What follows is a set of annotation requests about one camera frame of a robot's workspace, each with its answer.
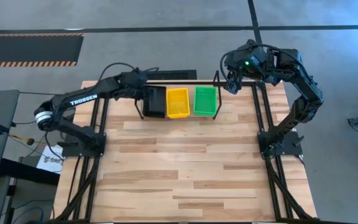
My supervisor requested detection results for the black aluminium table frame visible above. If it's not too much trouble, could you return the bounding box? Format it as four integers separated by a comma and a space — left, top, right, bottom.
52, 80, 319, 224

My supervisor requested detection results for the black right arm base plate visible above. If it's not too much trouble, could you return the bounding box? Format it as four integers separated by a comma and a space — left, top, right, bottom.
257, 130, 304, 156

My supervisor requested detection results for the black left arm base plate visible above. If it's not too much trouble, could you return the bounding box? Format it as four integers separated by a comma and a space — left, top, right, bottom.
57, 132, 107, 157

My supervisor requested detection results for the black mat with hazard stripes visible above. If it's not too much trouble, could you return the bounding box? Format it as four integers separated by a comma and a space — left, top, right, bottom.
0, 32, 85, 68

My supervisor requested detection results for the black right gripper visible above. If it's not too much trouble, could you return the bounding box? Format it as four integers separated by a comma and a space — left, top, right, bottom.
223, 39, 270, 82

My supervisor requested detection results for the wooden shelf with black frame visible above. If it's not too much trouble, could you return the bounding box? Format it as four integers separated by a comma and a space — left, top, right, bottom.
134, 70, 224, 121

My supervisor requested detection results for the white printed paper sheet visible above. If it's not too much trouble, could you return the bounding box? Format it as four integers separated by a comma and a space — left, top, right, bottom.
37, 145, 64, 174

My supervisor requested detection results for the grey desk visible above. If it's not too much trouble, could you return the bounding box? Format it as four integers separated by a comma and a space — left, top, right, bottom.
0, 89, 21, 183

